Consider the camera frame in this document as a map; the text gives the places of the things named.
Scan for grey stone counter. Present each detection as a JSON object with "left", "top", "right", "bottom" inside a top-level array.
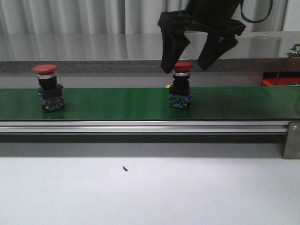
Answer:
[{"left": 0, "top": 31, "right": 300, "bottom": 74}]

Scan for green conveyor belt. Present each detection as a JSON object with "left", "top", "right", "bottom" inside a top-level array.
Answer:
[{"left": 0, "top": 86, "right": 300, "bottom": 120}]

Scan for aluminium conveyor rail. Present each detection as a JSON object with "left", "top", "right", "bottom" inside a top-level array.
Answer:
[{"left": 0, "top": 120, "right": 290, "bottom": 133}]

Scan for red bin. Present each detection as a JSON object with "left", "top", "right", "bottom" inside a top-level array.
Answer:
[{"left": 262, "top": 72, "right": 300, "bottom": 86}]

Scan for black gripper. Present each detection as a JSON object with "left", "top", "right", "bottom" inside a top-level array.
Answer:
[{"left": 158, "top": 0, "right": 246, "bottom": 73}]

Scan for steel conveyor bracket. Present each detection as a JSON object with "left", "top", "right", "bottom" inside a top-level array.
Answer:
[{"left": 282, "top": 121, "right": 300, "bottom": 159}]

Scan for grey curtain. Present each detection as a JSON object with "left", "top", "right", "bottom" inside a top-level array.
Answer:
[{"left": 0, "top": 0, "right": 289, "bottom": 35}]

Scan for green circuit board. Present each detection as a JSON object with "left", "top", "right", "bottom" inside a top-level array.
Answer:
[{"left": 288, "top": 46, "right": 300, "bottom": 57}]

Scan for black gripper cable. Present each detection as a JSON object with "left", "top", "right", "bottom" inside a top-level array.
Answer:
[{"left": 239, "top": 0, "right": 274, "bottom": 24}]

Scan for red mushroom push button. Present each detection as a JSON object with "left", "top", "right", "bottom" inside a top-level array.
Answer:
[
  {"left": 167, "top": 61, "right": 193, "bottom": 109},
  {"left": 33, "top": 64, "right": 65, "bottom": 113}
]

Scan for red and black wires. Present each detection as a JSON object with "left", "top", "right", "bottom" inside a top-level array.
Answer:
[{"left": 274, "top": 44, "right": 300, "bottom": 87}]

